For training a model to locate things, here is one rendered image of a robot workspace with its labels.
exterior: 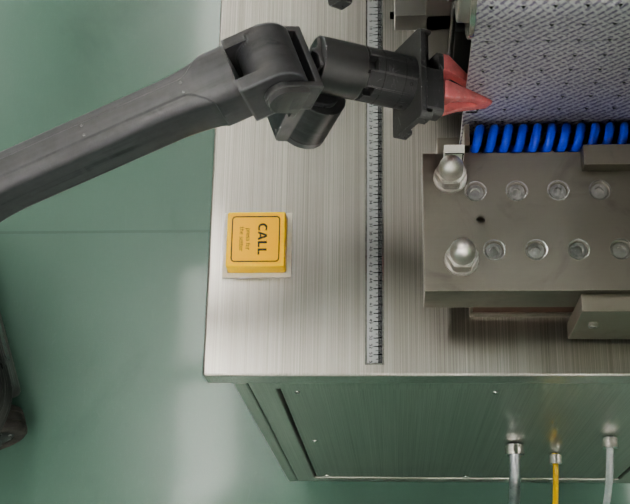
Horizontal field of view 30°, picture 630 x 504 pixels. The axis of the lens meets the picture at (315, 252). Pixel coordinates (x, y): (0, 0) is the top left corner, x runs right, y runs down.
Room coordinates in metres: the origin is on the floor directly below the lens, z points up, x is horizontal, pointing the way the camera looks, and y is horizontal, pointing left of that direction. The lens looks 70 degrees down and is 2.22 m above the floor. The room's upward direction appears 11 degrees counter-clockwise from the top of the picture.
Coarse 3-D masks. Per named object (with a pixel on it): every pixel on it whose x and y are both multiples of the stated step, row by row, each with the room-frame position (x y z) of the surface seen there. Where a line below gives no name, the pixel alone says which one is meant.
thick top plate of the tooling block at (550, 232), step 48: (432, 192) 0.48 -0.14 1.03; (480, 192) 0.47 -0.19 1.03; (528, 192) 0.45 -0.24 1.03; (576, 192) 0.44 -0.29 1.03; (624, 192) 0.43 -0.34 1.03; (432, 240) 0.42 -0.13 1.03; (480, 240) 0.41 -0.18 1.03; (528, 240) 0.40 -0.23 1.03; (576, 240) 0.39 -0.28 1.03; (624, 240) 0.38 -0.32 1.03; (432, 288) 0.37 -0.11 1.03; (480, 288) 0.36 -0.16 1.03; (528, 288) 0.35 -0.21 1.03; (576, 288) 0.34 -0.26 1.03; (624, 288) 0.33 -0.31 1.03
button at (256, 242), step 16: (240, 224) 0.52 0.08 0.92; (256, 224) 0.52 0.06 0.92; (272, 224) 0.52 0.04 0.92; (240, 240) 0.50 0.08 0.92; (256, 240) 0.50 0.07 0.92; (272, 240) 0.50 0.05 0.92; (240, 256) 0.49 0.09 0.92; (256, 256) 0.48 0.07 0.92; (272, 256) 0.48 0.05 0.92; (240, 272) 0.47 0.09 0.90; (256, 272) 0.47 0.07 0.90
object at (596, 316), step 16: (576, 304) 0.33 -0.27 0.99; (592, 304) 0.32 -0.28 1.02; (608, 304) 0.32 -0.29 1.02; (624, 304) 0.31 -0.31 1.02; (576, 320) 0.32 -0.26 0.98; (592, 320) 0.31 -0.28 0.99; (608, 320) 0.31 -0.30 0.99; (624, 320) 0.30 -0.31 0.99; (576, 336) 0.31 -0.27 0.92; (592, 336) 0.31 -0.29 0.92; (608, 336) 0.31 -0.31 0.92; (624, 336) 0.30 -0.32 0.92
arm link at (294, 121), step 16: (288, 32) 0.61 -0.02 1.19; (304, 48) 0.59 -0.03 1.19; (304, 64) 0.57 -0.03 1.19; (320, 80) 0.55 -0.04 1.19; (272, 96) 0.53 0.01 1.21; (288, 96) 0.53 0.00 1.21; (304, 96) 0.53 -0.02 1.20; (288, 112) 0.53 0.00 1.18; (304, 112) 0.55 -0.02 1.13; (320, 112) 0.55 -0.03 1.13; (336, 112) 0.55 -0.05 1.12; (272, 128) 0.55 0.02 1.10; (288, 128) 0.55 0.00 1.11; (304, 128) 0.54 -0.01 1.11; (320, 128) 0.54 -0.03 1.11; (304, 144) 0.54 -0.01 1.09; (320, 144) 0.54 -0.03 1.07
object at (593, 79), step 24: (480, 48) 0.55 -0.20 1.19; (504, 48) 0.54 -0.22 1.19; (528, 48) 0.54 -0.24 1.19; (552, 48) 0.54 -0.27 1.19; (576, 48) 0.53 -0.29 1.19; (600, 48) 0.53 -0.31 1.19; (624, 48) 0.52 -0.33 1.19; (480, 72) 0.55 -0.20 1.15; (504, 72) 0.54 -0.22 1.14; (528, 72) 0.54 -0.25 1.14; (552, 72) 0.53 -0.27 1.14; (576, 72) 0.53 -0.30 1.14; (600, 72) 0.52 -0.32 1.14; (624, 72) 0.52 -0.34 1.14; (504, 96) 0.54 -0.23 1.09; (528, 96) 0.54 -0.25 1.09; (552, 96) 0.53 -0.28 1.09; (576, 96) 0.53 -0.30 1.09; (600, 96) 0.52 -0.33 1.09; (624, 96) 0.52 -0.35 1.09; (480, 120) 0.55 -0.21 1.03; (504, 120) 0.54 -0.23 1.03; (528, 120) 0.54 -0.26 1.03; (552, 120) 0.53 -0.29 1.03; (576, 120) 0.53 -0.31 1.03; (600, 120) 0.52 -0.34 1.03; (624, 120) 0.52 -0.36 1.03
